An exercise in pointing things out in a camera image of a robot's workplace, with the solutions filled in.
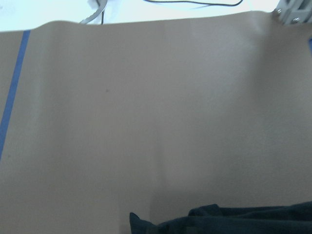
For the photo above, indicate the black printed t-shirt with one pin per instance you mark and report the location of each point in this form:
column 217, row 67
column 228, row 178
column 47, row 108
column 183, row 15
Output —
column 212, row 219

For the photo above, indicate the white tripod stand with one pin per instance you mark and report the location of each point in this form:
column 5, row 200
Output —
column 101, row 5

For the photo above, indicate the blue tape line lengthwise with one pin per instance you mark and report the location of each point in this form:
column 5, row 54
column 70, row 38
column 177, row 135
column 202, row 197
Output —
column 5, row 120

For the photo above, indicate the aluminium frame post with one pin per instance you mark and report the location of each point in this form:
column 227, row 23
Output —
column 294, row 11

